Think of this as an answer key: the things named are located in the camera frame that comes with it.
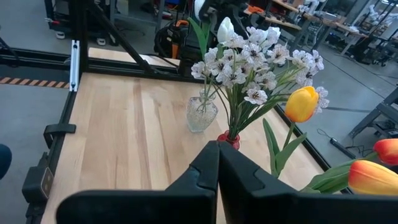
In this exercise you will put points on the black depth camera box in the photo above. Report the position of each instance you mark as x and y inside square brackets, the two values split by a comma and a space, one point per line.
[38, 183]

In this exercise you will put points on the black metal table frame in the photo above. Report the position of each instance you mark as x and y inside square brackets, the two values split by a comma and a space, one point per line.
[77, 31]

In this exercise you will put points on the wooden workbench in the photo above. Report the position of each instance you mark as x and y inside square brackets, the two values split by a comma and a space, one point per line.
[311, 20]

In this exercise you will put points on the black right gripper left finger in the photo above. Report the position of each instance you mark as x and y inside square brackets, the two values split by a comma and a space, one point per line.
[186, 205]

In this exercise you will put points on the black hazard-striped floor mat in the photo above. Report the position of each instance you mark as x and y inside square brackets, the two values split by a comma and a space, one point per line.
[34, 82]

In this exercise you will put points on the black power strip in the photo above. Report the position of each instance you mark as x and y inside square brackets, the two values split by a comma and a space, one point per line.
[342, 147]

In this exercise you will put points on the red ribbed glass vase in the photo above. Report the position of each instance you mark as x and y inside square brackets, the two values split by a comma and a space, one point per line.
[230, 140]

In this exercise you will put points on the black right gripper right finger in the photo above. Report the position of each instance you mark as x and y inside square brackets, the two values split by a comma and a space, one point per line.
[280, 208]

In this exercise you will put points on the grey metal stand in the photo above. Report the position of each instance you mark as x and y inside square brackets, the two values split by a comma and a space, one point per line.
[374, 118]

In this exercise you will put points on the silver aluminium bar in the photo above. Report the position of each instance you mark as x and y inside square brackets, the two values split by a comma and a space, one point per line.
[74, 65]

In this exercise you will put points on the clear cut-glass vase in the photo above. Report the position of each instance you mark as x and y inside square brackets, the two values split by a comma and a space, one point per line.
[201, 116]

